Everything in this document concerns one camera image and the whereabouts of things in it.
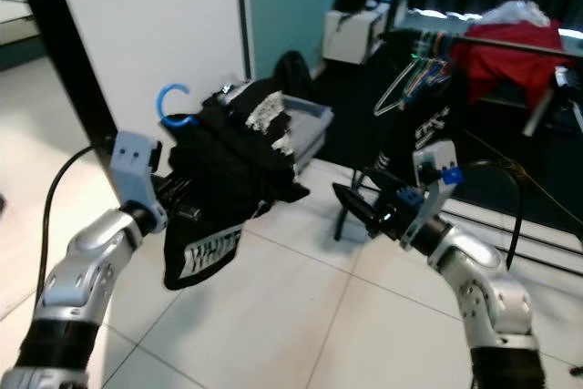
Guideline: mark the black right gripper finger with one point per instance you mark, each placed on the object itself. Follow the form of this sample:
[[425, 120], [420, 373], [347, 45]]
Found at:
[[360, 194], [366, 216]]

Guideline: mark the blue plastic hanger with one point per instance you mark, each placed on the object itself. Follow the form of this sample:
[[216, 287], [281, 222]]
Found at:
[[439, 61], [159, 105]]

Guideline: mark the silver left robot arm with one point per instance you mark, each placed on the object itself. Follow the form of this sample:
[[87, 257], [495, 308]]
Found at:
[[91, 266]]

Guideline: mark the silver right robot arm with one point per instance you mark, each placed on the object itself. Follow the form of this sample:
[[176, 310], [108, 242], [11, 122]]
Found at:
[[492, 289]]

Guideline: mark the white plastic hanger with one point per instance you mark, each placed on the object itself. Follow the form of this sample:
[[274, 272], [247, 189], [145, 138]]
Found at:
[[396, 88]]

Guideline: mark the mint green plastic hanger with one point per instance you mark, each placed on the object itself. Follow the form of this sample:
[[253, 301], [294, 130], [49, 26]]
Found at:
[[405, 77]]

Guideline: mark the orange plastic hanger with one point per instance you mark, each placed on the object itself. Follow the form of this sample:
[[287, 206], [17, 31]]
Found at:
[[432, 50]]

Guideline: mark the black clothes rack leg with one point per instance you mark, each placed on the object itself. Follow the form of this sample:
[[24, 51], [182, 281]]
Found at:
[[351, 211]]

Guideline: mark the grey storage box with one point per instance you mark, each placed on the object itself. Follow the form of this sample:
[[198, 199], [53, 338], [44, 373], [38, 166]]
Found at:
[[314, 129]]

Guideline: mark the black round fan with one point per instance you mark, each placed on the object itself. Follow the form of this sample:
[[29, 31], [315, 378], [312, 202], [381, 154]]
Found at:
[[293, 70]]

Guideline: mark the white shelf unit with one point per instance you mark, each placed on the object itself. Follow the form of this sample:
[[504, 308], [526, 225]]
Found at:
[[360, 38]]

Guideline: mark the red cloth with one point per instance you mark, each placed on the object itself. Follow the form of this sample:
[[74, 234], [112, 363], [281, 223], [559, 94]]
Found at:
[[506, 61]]

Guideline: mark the wide black pillar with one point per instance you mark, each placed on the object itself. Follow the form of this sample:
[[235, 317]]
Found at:
[[66, 43]]

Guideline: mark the clear plastic bag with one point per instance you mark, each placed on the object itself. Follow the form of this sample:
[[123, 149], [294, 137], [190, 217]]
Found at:
[[510, 14]]

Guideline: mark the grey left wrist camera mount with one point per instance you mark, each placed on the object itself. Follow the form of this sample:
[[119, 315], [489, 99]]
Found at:
[[137, 166]]

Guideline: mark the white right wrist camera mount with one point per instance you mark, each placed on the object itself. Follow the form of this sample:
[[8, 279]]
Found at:
[[433, 166]]

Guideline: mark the white table frame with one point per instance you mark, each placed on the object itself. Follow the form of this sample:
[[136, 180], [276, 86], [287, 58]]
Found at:
[[539, 108]]

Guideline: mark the black wall trim strip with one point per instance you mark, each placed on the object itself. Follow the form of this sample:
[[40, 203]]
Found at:
[[240, 15]]

